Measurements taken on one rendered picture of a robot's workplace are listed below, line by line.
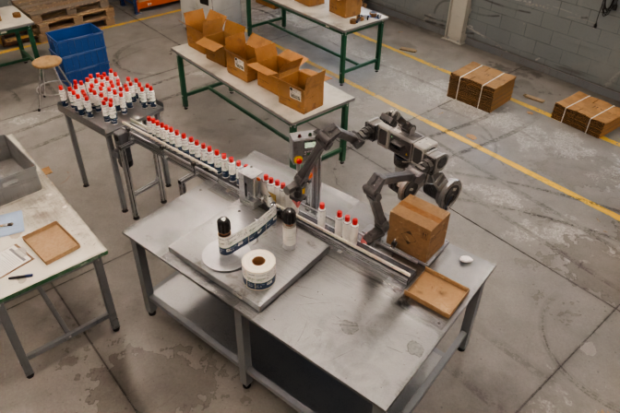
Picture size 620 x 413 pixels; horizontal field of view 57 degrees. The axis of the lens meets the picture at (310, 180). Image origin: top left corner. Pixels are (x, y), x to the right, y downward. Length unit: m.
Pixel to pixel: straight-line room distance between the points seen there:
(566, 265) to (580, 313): 0.54
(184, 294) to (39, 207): 1.21
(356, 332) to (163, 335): 1.68
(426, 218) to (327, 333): 0.96
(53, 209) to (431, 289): 2.67
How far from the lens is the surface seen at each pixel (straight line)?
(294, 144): 3.61
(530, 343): 4.61
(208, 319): 4.18
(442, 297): 3.55
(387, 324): 3.35
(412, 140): 3.58
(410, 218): 3.59
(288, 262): 3.58
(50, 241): 4.16
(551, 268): 5.25
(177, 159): 4.61
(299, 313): 3.36
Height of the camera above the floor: 3.37
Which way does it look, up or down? 36 degrees down
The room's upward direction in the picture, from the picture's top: 1 degrees clockwise
